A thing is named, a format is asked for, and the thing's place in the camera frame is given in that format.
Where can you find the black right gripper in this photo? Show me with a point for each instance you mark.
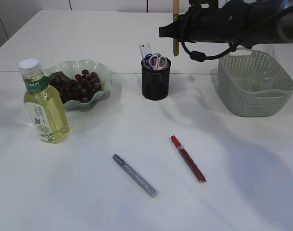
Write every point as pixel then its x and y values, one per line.
pixel 196 25

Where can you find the gold glitter pen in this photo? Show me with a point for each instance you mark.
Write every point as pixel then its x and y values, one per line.
pixel 175 16

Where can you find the clear plastic ruler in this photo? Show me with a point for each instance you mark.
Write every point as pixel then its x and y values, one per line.
pixel 145 49

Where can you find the pink scissors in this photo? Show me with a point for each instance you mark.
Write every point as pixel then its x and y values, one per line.
pixel 157 62

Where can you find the blue scissors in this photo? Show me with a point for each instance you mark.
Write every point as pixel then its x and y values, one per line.
pixel 147 56

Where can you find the clear plastic sheet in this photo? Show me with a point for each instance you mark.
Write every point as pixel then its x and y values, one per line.
pixel 271 51

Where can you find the red glitter pen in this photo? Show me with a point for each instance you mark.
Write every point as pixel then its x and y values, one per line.
pixel 188 160

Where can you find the purple grape bunch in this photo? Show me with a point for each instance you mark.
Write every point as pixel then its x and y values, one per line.
pixel 81 88

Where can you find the grey glitter pen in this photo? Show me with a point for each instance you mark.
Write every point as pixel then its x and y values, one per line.
pixel 135 176

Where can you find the green tea bottle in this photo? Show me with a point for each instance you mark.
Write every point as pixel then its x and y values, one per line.
pixel 43 103

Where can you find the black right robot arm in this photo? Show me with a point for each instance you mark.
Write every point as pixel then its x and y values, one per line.
pixel 228 23

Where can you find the black mesh pen holder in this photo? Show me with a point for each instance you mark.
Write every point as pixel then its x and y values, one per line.
pixel 155 83

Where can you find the green woven plastic basket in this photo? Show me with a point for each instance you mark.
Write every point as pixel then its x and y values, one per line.
pixel 254 84

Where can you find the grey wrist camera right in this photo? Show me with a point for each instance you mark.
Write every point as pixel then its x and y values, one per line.
pixel 208 3

